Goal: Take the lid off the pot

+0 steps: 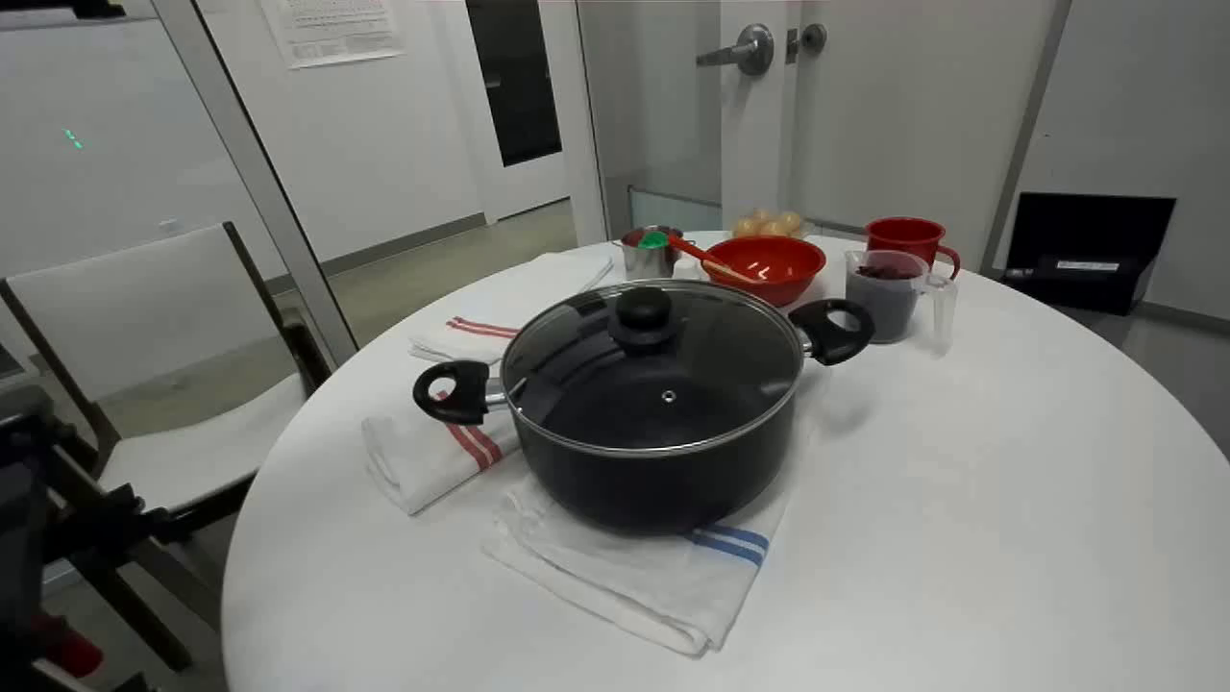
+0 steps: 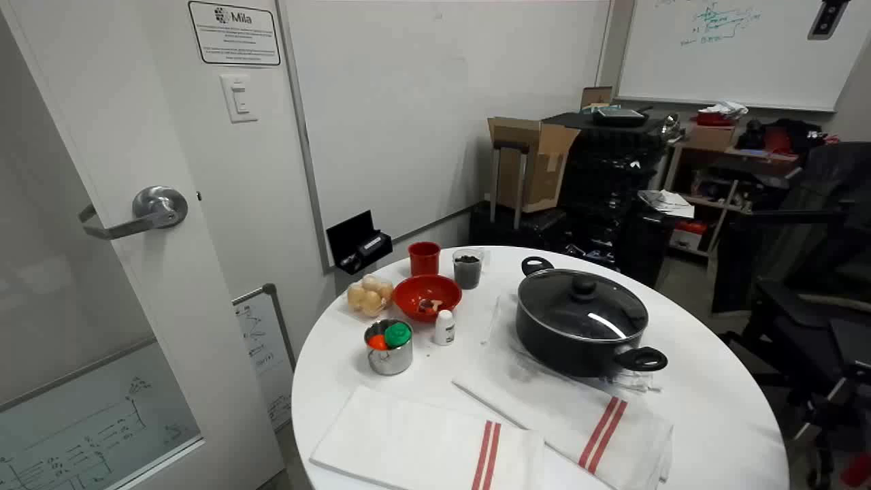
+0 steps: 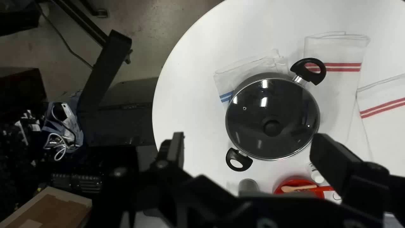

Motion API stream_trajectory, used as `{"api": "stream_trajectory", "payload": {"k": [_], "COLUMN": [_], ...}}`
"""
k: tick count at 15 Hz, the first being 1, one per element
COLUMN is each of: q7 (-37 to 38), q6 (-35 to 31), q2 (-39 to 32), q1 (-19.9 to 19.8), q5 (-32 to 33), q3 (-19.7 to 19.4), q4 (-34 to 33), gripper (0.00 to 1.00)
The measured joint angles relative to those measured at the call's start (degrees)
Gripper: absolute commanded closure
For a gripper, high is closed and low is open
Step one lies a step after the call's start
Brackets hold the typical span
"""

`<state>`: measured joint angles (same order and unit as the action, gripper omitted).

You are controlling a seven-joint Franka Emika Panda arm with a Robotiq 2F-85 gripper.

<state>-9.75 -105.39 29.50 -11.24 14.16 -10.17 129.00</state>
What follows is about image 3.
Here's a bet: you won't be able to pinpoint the red bowl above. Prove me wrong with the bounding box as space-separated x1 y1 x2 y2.
273 177 339 199

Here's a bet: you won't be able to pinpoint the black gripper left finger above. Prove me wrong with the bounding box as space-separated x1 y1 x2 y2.
157 132 185 167

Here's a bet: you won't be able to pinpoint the small metal cup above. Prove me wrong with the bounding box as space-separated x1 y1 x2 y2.
238 178 259 195

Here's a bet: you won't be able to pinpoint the black pot with handles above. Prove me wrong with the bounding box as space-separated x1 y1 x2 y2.
224 57 328 172

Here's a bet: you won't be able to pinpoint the black stand frame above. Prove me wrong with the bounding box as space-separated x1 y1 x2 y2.
53 0 131 113

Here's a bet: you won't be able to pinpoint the cardboard box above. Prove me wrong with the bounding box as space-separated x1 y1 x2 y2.
0 186 92 228

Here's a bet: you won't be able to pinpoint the white towel red stripes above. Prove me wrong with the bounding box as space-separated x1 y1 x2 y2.
304 32 371 159

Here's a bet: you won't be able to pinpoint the wooden spoon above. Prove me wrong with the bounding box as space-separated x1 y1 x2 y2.
281 185 316 192

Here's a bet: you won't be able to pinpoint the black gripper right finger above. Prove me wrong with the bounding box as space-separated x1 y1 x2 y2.
310 133 388 199

